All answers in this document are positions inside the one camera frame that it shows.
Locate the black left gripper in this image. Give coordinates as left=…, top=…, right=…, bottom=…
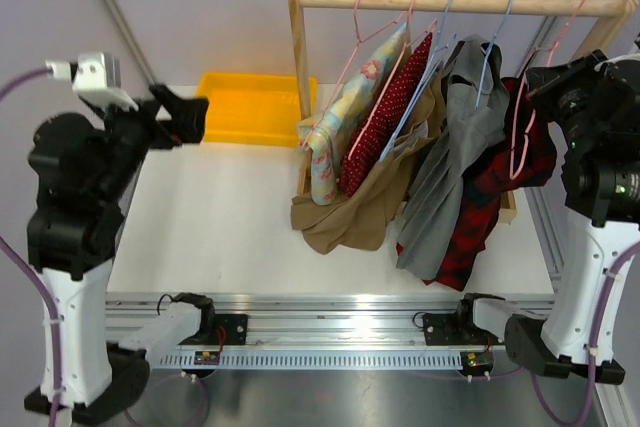
left=89, top=82, right=209, bottom=203

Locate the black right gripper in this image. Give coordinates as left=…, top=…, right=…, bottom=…
left=528, top=51, right=616, bottom=153

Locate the blue wire hanger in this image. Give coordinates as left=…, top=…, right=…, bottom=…
left=474, top=0, right=514, bottom=108
left=377, top=0, right=459, bottom=163

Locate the grey skirt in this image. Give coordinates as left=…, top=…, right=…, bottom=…
left=396, top=35, right=509, bottom=280

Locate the red black plaid skirt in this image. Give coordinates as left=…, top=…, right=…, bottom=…
left=409, top=77, right=556, bottom=291

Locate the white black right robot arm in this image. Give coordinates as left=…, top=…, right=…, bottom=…
left=453, top=50, right=639, bottom=385

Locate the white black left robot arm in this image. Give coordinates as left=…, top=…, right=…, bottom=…
left=24, top=84, right=209, bottom=426

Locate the red white polka-dot skirt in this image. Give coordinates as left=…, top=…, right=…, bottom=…
left=338, top=33, right=433, bottom=197

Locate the pastel floral skirt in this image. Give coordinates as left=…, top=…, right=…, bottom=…
left=297, top=25, right=406, bottom=205

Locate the tan brown skirt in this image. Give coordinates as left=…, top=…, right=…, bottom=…
left=290, top=73, right=446, bottom=254

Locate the yellow plastic tray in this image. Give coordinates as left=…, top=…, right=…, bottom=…
left=196, top=72, right=302, bottom=148

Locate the wooden clothes rack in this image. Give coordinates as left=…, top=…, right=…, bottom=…
left=287, top=0, right=640, bottom=226

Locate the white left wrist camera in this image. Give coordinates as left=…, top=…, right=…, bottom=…
left=45, top=52, right=138, bottom=112

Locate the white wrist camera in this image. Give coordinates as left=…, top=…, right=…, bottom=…
left=594, top=35, right=640, bottom=72
left=45, top=52, right=138, bottom=112

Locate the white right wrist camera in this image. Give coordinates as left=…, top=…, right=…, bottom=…
left=594, top=35, right=640, bottom=72

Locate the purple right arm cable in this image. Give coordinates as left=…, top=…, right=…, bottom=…
left=529, top=241, right=640, bottom=423

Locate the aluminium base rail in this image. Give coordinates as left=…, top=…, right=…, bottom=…
left=104, top=291, right=559, bottom=372

